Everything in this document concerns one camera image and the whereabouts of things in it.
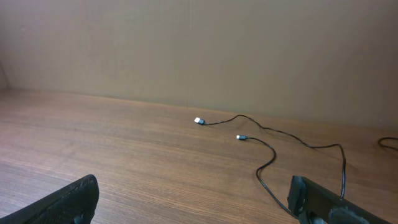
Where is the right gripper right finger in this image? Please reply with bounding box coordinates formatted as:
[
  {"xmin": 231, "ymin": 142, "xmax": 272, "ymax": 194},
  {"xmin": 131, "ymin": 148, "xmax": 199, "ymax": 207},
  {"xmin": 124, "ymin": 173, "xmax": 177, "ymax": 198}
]
[{"xmin": 287, "ymin": 175, "xmax": 389, "ymax": 224}]

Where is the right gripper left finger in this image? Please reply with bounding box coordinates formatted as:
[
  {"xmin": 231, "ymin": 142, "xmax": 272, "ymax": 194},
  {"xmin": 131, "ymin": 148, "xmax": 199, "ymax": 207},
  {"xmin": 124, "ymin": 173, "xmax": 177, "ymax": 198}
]
[{"xmin": 1, "ymin": 174, "xmax": 100, "ymax": 224}]

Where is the black cable bundle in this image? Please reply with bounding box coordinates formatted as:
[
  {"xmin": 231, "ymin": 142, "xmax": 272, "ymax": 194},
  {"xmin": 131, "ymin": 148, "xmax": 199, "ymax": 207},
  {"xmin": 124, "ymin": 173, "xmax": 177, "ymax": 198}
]
[{"xmin": 193, "ymin": 114, "xmax": 347, "ymax": 217}]

